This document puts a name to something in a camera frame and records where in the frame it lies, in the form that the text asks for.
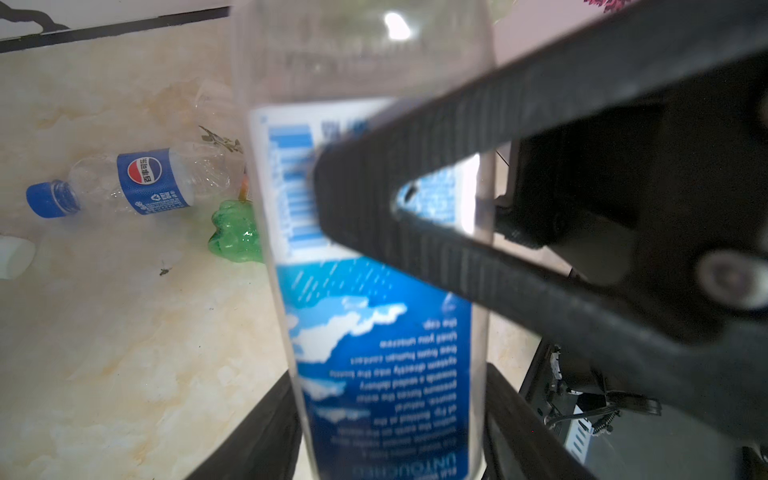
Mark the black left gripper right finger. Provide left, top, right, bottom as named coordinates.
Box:
left=482, top=363, right=594, bottom=480

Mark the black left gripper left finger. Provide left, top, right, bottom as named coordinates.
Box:
left=188, top=373, right=302, bottom=480

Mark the green Sprite bottle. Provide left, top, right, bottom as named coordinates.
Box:
left=208, top=200, right=264, bottom=263

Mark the clear bottle blue cap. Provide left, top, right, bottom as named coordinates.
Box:
left=230, top=1, right=495, bottom=479

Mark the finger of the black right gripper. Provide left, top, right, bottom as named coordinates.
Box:
left=313, top=1, right=767, bottom=441

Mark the clear ribbed bottle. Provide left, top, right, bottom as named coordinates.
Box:
left=0, top=235, right=36, bottom=280

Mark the clear bottle green-red cap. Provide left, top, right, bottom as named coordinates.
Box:
left=198, top=125, right=243, bottom=154

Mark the clear Pepsi bottle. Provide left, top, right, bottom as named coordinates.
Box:
left=26, top=142, right=231, bottom=219

